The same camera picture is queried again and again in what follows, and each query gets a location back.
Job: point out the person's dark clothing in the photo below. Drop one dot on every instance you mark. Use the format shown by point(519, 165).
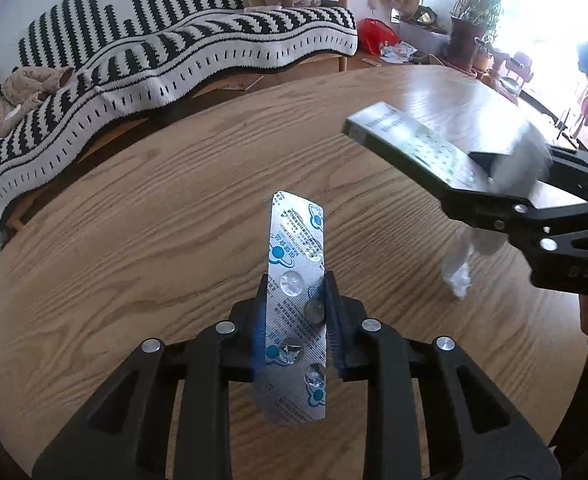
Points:
point(579, 410)

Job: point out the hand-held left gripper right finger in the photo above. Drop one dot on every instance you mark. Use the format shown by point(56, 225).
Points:
point(334, 330)

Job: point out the small potted plant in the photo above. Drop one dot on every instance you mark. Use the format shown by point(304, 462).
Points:
point(483, 57)

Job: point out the black white striped sofa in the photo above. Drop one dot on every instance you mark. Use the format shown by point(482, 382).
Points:
point(124, 70)

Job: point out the red bag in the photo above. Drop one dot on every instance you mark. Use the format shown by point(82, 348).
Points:
point(376, 35)

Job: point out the silver blister pack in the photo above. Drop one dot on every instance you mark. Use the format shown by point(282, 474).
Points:
point(294, 245)

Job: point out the wooden sofa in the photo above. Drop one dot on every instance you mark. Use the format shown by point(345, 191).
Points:
point(319, 61)

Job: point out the beige pink clothing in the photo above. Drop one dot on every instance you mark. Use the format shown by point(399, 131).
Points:
point(24, 90)

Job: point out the round wooden table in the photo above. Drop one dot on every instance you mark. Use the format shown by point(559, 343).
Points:
point(149, 210)

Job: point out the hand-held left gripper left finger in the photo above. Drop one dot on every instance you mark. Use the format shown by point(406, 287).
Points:
point(256, 330)

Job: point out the crumpled white tissue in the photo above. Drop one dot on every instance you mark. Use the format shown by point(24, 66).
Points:
point(459, 275)

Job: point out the large potted plant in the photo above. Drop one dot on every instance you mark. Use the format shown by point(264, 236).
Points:
point(469, 25)

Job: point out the printed paper sheets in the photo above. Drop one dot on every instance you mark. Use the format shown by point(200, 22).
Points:
point(399, 52)

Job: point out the dark green medicine box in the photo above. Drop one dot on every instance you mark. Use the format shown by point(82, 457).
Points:
point(404, 135)

